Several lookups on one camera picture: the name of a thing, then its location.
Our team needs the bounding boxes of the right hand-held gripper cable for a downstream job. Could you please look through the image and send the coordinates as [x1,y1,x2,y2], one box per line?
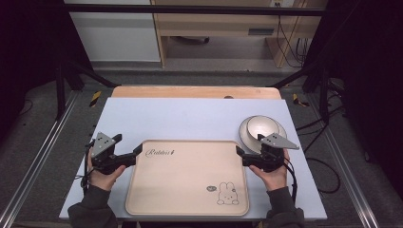
[282,156,299,205]

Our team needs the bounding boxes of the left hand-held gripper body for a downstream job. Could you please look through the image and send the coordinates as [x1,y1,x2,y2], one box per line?
[89,131,128,176]

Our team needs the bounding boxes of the black cables under desk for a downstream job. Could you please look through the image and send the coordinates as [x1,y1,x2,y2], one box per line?
[275,13,310,68]

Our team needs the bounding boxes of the wooden desk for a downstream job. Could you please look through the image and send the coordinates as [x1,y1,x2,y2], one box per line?
[149,0,329,68]

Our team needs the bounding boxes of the pale blue table board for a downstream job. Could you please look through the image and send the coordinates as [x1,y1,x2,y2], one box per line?
[58,96,329,222]

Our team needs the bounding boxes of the black floor cable loop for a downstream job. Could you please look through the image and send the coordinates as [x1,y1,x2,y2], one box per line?
[305,157,342,195]

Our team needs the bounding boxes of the white bowl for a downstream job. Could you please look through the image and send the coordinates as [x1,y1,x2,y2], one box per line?
[245,115,280,143]

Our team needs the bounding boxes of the black horizontal bar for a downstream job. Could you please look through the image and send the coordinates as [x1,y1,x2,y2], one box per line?
[62,3,328,17]

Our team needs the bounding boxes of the left hand-held gripper cable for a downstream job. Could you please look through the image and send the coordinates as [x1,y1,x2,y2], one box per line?
[80,140,97,195]

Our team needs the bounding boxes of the metal floor rail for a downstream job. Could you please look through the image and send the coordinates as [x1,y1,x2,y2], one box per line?
[304,94,382,228]
[0,90,81,228]

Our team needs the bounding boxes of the black chair base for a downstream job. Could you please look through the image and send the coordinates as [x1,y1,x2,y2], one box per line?
[172,35,211,46]

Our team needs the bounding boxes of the black metal stand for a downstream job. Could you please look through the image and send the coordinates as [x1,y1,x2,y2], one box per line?
[54,61,119,121]
[269,60,331,124]

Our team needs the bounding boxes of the person's left hand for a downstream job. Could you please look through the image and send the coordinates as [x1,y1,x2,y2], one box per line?
[86,147,127,193]

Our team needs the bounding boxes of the wooden table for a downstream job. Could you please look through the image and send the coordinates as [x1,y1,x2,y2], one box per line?
[110,85,282,101]

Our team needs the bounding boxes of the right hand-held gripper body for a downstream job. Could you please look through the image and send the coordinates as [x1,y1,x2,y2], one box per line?
[253,132,300,174]

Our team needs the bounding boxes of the hand-held gripper cable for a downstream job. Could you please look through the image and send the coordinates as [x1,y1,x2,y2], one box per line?
[282,156,299,205]
[80,140,97,195]

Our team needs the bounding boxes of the white cabinet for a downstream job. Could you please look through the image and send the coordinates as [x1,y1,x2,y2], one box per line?
[64,0,162,63]

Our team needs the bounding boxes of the person's right hand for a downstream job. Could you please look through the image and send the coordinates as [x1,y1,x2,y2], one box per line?
[248,147,291,193]

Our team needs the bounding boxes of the beige tray with rabbit print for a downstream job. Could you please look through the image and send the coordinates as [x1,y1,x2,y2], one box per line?
[125,139,251,218]

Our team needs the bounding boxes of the dark curtain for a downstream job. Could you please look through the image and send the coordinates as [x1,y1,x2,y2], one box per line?
[303,0,403,193]
[0,0,93,142]

